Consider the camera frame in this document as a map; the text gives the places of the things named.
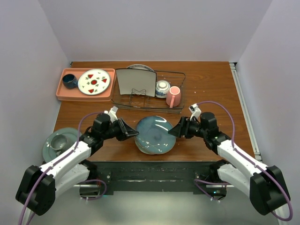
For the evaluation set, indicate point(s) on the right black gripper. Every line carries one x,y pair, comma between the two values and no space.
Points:
182,129

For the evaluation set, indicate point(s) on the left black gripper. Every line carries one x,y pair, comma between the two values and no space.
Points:
125,131

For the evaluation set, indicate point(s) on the mint green flower plate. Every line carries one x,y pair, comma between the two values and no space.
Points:
147,147

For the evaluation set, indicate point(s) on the dark teal blossom plate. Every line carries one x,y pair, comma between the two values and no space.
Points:
155,129

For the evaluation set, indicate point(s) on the pink mug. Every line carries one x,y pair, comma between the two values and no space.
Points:
173,98

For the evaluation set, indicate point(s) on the blue floral small bowl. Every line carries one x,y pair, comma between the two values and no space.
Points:
162,89

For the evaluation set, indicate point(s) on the white square plate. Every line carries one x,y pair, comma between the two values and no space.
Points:
136,81

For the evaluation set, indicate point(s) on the green rim white plate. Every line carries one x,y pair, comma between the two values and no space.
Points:
140,66

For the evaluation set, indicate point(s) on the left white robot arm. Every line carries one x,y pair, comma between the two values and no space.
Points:
40,185

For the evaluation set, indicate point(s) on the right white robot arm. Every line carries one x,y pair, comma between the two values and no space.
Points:
264,185

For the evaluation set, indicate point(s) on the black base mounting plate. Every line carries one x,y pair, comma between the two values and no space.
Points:
152,177

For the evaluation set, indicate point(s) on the white watermelon pattern plate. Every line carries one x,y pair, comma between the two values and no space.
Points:
94,82

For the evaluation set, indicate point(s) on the pink plastic tray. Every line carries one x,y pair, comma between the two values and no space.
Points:
75,94

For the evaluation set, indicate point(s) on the grey green cup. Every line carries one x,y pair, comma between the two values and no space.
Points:
59,142

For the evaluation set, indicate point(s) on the dark blue mug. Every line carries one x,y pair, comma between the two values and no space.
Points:
70,81

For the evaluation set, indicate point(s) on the grey green plate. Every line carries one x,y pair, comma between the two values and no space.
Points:
48,153

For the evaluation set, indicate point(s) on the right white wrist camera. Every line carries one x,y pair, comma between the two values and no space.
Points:
195,111

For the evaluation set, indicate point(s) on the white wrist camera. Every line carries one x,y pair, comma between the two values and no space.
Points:
195,111
112,113

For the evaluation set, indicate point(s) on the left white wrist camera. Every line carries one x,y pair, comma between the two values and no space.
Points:
112,113

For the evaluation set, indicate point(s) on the black wire dish rack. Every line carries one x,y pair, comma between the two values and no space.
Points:
143,102

